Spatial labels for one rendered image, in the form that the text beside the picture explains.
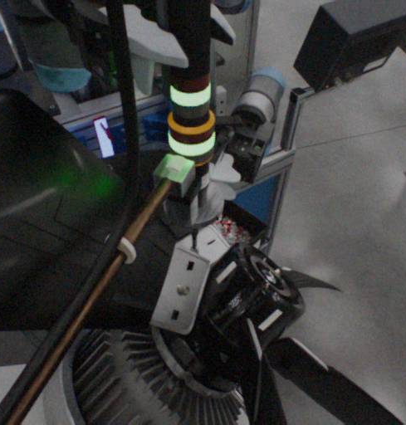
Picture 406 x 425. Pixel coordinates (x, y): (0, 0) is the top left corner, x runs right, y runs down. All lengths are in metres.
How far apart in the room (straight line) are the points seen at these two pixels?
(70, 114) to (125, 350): 0.85
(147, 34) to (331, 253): 1.83
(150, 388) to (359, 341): 1.47
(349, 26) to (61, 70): 0.67
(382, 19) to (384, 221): 1.40
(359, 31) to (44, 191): 0.82
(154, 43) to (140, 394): 0.36
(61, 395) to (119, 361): 0.07
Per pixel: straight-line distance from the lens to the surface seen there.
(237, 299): 0.44
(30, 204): 0.35
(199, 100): 0.34
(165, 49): 0.29
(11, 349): 1.92
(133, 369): 0.48
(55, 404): 0.52
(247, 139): 0.68
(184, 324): 0.45
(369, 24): 1.04
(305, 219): 2.14
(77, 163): 0.39
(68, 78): 0.58
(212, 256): 0.53
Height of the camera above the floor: 1.64
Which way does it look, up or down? 51 degrees down
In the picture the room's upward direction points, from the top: straight up
